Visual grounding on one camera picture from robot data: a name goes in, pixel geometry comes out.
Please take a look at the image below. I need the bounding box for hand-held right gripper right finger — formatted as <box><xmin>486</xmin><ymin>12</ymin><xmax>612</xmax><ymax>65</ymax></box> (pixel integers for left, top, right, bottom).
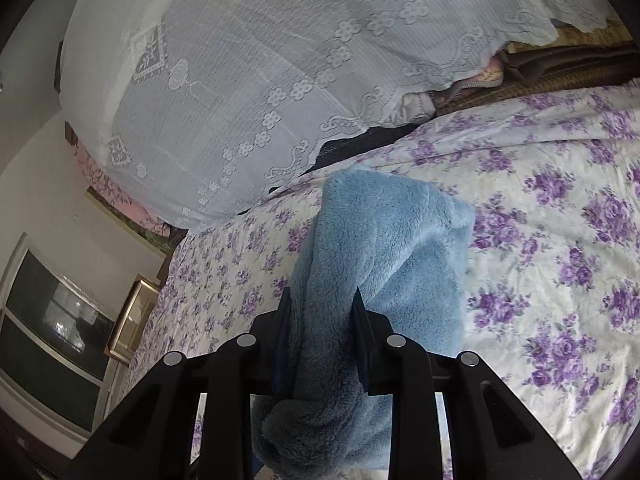
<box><xmin>350</xmin><ymin>287</ymin><xmax>584</xmax><ymax>480</ymax></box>

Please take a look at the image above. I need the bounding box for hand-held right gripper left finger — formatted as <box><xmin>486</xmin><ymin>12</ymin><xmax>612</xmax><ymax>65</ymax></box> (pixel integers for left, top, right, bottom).
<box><xmin>62</xmin><ymin>287</ymin><xmax>294</xmax><ymax>480</ymax></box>

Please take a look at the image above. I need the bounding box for blue fleece garment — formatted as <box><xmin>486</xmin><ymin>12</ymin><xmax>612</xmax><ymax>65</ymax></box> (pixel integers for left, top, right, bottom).
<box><xmin>250</xmin><ymin>162</ymin><xmax>476</xmax><ymax>479</ymax></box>

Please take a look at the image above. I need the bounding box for black cloth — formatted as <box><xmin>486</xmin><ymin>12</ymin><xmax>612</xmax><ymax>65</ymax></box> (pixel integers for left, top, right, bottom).
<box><xmin>269</xmin><ymin>122</ymin><xmax>417</xmax><ymax>194</ymax></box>

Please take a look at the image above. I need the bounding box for purple floral bedsheet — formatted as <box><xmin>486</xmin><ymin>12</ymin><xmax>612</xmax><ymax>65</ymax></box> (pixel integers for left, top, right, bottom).
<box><xmin>120</xmin><ymin>77</ymin><xmax>640</xmax><ymax>480</ymax></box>

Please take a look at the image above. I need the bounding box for white framed window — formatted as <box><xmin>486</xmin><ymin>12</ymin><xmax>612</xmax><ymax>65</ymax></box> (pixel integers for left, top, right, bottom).
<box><xmin>0</xmin><ymin>232</ymin><xmax>119</xmax><ymax>442</ymax></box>

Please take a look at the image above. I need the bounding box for grey garment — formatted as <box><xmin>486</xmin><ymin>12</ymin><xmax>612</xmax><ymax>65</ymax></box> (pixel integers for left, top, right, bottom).
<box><xmin>387</xmin><ymin>91</ymin><xmax>437</xmax><ymax>127</ymax></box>

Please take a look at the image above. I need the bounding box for pink floral cloth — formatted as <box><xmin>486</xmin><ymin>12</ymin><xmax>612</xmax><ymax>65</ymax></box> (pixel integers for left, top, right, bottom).
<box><xmin>64</xmin><ymin>120</ymin><xmax>190</xmax><ymax>252</ymax></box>

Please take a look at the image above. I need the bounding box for white lace cover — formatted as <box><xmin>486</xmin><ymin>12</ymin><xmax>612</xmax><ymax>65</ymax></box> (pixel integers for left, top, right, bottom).
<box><xmin>57</xmin><ymin>0</ymin><xmax>613</xmax><ymax>233</ymax></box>

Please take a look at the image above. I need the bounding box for pink knitted cloth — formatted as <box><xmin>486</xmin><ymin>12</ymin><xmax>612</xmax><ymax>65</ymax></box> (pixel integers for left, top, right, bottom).
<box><xmin>459</xmin><ymin>56</ymin><xmax>504</xmax><ymax>92</ymax></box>

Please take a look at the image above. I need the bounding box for dark brown blanket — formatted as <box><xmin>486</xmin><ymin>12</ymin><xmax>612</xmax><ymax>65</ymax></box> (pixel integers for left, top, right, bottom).
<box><xmin>434</xmin><ymin>24</ymin><xmax>640</xmax><ymax>117</ymax></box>

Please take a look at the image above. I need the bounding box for dark brown cloth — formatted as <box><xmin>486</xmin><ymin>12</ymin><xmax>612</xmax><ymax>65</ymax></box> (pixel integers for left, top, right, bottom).
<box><xmin>501</xmin><ymin>42</ymin><xmax>640</xmax><ymax>87</ymax></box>

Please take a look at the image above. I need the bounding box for gold picture frame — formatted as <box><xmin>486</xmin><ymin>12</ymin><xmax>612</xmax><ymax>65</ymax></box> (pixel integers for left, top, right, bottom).
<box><xmin>104</xmin><ymin>274</ymin><xmax>162</xmax><ymax>367</ymax></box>

